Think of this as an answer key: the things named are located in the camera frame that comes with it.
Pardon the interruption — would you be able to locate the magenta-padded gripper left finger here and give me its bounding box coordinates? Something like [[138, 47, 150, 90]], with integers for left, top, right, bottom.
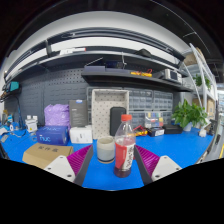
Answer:
[[43, 144, 95, 187]]

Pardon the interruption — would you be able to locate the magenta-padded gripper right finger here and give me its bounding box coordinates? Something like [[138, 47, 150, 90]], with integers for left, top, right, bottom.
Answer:
[[133, 144, 183, 186]]

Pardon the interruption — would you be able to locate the clear red-capped drink bottle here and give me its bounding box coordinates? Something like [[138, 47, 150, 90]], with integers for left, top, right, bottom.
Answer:
[[113, 114, 137, 179]]

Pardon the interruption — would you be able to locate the brown cardboard box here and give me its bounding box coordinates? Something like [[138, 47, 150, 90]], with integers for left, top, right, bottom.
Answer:
[[22, 142, 74, 170]]

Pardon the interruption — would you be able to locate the blue cardboard box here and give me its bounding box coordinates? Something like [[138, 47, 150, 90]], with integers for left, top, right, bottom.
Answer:
[[36, 125, 70, 146]]

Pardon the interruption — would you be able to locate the black box with white label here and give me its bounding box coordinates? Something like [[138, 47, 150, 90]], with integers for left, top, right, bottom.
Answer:
[[146, 126, 166, 138]]

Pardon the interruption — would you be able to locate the white cardboard box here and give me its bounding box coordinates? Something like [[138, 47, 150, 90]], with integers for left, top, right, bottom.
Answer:
[[69, 125, 94, 145]]

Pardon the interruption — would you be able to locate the black flat case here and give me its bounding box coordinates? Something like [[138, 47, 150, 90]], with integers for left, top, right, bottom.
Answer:
[[162, 123, 184, 135]]

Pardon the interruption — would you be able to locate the yellow multimeter with red leads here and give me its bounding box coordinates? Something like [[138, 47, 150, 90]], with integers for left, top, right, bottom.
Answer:
[[132, 125, 149, 137]]

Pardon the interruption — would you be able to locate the clear organiser with coloured parts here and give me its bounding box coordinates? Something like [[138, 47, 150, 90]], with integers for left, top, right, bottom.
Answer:
[[143, 111, 165, 129]]

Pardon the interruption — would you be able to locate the grey-white ceramic mug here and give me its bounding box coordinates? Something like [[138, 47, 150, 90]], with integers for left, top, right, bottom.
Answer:
[[96, 135, 116, 164]]

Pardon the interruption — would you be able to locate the small white device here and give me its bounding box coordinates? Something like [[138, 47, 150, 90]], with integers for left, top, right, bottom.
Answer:
[[25, 115, 39, 134]]

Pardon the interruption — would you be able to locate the purple plastic bag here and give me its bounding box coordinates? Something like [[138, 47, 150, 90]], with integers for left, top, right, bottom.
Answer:
[[43, 103, 71, 128]]

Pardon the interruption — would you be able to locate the dark grey upright box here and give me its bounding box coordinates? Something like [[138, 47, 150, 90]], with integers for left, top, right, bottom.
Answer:
[[68, 99, 89, 128]]

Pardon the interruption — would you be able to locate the green potted plant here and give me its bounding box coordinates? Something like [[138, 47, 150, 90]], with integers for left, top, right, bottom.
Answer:
[[170, 98, 209, 132]]

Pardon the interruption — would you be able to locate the black rounded speaker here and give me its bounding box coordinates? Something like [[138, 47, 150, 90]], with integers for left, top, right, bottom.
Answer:
[[109, 106, 128, 137]]

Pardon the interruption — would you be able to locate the white perforated tray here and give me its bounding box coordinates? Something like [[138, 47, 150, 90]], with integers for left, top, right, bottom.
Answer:
[[91, 88, 130, 140]]

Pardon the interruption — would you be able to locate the grey small-parts drawer cabinet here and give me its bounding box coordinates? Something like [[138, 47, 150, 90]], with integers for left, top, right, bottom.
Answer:
[[86, 86, 174, 129]]

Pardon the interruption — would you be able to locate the white bench instrument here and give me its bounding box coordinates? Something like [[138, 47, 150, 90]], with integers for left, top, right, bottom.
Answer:
[[163, 68, 183, 83]]

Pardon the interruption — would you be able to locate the white shelf unit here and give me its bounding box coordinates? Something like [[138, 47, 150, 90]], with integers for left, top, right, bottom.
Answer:
[[181, 42, 218, 131]]

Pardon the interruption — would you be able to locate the teal tool case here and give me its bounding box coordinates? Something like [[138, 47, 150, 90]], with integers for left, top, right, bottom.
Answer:
[[4, 80, 22, 94]]

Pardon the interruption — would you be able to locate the yellow and red tool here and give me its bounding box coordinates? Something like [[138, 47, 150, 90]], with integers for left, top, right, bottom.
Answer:
[[129, 68, 154, 78]]

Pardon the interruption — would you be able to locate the grey flat box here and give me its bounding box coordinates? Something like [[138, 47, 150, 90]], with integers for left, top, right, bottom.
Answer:
[[84, 64, 108, 70]]

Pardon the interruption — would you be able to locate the black electronic device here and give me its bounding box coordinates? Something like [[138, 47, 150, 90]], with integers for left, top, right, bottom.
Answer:
[[106, 59, 126, 70]]

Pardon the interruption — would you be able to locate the black rounded pouch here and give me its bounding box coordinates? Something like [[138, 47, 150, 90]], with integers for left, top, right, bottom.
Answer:
[[134, 48, 153, 58]]

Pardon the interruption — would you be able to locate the dark grey lower wall shelf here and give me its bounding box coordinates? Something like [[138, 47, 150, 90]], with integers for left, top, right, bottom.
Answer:
[[80, 65, 194, 93]]

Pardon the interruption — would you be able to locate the dark grey long wall shelf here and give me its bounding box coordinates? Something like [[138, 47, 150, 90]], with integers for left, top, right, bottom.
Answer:
[[4, 49, 186, 83]]

